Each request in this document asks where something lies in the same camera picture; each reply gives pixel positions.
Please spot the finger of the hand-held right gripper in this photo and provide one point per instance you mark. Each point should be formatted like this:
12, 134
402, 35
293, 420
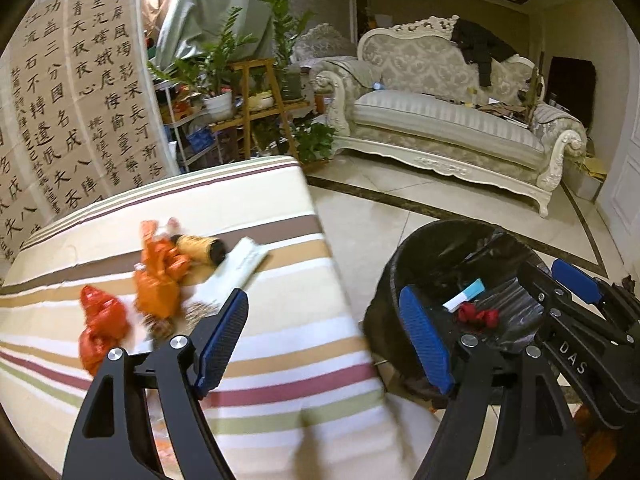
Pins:
537, 287
575, 280

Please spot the small leafy floor plant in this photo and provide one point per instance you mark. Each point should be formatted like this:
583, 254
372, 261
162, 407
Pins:
315, 140

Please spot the black jacket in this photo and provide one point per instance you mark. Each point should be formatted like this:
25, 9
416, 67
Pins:
475, 42

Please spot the wooden plant stand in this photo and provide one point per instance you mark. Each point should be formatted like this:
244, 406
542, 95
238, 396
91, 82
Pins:
245, 110

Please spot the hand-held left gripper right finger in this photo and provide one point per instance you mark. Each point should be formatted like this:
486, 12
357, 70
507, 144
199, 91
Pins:
425, 340

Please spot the red crumpled packet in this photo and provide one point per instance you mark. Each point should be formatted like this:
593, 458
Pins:
477, 316

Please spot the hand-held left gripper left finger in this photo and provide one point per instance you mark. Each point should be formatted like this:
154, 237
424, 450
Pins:
222, 340

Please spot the leafy plant in white pot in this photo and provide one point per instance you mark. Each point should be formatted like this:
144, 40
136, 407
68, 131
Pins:
217, 105

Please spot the red plastic bag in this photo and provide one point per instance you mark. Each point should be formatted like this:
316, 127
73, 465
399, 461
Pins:
102, 325

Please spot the dark cabinet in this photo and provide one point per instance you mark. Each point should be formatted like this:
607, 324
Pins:
570, 85

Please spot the black lined trash bin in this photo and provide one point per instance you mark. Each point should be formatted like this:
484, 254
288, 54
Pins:
450, 250

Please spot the blue plastic crate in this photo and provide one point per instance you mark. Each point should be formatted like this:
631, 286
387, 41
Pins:
200, 139

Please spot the brown patterned wrapper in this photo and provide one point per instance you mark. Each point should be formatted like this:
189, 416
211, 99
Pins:
200, 311

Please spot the metal storage rack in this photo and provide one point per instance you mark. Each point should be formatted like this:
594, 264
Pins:
175, 125

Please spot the pale green curtain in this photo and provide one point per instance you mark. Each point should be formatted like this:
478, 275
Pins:
200, 5

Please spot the striped tablecloth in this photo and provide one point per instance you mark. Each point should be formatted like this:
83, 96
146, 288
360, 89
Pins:
300, 310

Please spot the tall plant in dark pot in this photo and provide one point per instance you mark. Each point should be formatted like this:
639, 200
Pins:
290, 35

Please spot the white paper box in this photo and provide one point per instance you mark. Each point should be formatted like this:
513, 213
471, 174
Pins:
235, 270

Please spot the white and blue small box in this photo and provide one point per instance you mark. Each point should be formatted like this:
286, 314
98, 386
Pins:
467, 295

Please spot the brown crumpled scrap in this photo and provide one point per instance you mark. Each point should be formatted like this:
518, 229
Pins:
160, 329

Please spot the yellow bottle with black cap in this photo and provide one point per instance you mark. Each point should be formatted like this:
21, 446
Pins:
197, 249

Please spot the small pink object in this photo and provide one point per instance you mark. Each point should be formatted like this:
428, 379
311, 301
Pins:
173, 222

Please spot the orange plastic bag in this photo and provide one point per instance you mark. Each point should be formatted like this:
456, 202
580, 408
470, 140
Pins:
157, 285

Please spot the clutter of papers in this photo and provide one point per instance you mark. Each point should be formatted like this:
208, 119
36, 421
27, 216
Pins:
500, 110

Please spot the ornate cream sofa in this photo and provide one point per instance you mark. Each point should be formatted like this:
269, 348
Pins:
440, 120

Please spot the calligraphy wall scroll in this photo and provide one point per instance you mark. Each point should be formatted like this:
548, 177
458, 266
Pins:
75, 85

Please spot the ornate cream armchair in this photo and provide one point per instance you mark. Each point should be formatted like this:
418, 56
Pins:
320, 42

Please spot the cardboard box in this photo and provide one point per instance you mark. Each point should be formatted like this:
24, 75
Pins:
590, 180

